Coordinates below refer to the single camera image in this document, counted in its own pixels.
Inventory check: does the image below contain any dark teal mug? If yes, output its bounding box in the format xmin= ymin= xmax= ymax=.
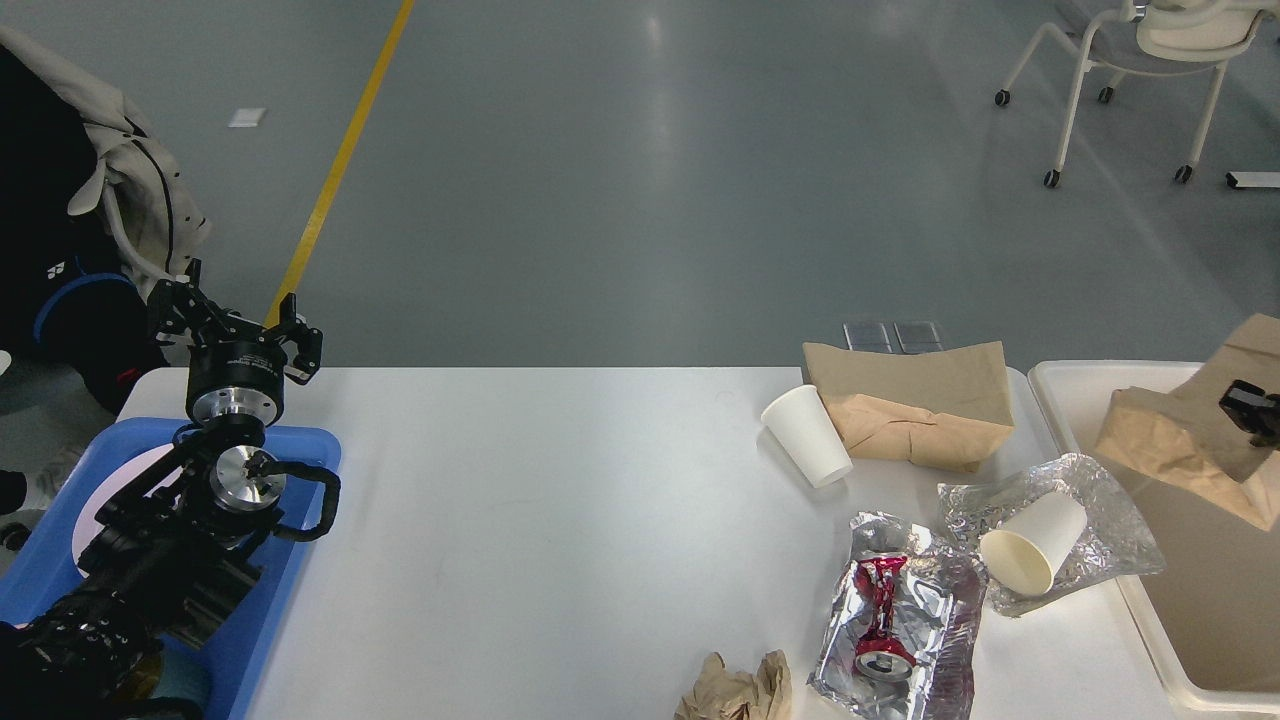
xmin=122 ymin=643 xmax=212 ymax=717

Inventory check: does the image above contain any left clear floor plate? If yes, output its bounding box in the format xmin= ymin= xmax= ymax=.
xmin=844 ymin=322 xmax=896 ymax=354

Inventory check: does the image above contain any brown paper bag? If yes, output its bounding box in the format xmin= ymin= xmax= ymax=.
xmin=1094 ymin=314 xmax=1279 ymax=530
xmin=803 ymin=341 xmax=1015 ymax=473

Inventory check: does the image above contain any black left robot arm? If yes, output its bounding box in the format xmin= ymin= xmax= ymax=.
xmin=3 ymin=261 xmax=340 ymax=719

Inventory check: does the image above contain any white paper cup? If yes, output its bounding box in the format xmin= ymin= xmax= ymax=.
xmin=978 ymin=491 xmax=1087 ymax=597
xmin=760 ymin=384 xmax=852 ymax=488

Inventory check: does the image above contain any beige plastic bin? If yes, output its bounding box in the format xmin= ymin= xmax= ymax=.
xmin=1029 ymin=360 xmax=1279 ymax=719

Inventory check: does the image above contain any crumpled aluminium foil right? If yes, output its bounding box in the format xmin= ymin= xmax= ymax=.
xmin=938 ymin=454 xmax=1167 ymax=618

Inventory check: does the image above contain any crushed red soda can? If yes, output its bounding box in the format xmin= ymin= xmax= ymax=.
xmin=854 ymin=553 xmax=916 ymax=683

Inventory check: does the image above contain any pink plate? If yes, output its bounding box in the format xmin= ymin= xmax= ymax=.
xmin=70 ymin=443 xmax=174 ymax=577

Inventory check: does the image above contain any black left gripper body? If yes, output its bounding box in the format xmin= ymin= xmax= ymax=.
xmin=186 ymin=340 xmax=285 ymax=427

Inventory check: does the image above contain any white bar on floor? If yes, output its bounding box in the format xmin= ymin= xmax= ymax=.
xmin=1225 ymin=170 xmax=1280 ymax=190

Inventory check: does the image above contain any crumpled brown paper ball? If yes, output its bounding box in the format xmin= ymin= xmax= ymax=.
xmin=673 ymin=650 xmax=794 ymax=719

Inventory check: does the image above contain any clear floor plate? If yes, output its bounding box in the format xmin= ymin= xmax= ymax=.
xmin=893 ymin=322 xmax=946 ymax=355
xmin=844 ymin=322 xmax=896 ymax=354

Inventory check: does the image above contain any white chair on castors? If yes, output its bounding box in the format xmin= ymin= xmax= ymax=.
xmin=993 ymin=1 xmax=1277 ymax=190

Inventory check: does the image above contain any right clear floor plate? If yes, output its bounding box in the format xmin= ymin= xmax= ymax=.
xmin=893 ymin=322 xmax=946 ymax=355

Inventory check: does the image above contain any white floor label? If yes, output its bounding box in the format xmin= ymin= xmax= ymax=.
xmin=227 ymin=108 xmax=268 ymax=129

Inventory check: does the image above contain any aluminium foil under can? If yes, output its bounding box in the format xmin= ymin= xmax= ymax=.
xmin=806 ymin=512 xmax=988 ymax=719

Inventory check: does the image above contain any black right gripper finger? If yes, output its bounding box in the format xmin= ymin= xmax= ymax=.
xmin=1219 ymin=380 xmax=1279 ymax=448

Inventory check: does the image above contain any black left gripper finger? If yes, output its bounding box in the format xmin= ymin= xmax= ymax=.
xmin=147 ymin=258 xmax=244 ymax=348
xmin=264 ymin=292 xmax=324 ymax=386

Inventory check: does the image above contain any person in black clothes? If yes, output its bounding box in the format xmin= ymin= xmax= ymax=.
xmin=1 ymin=50 xmax=166 ymax=414

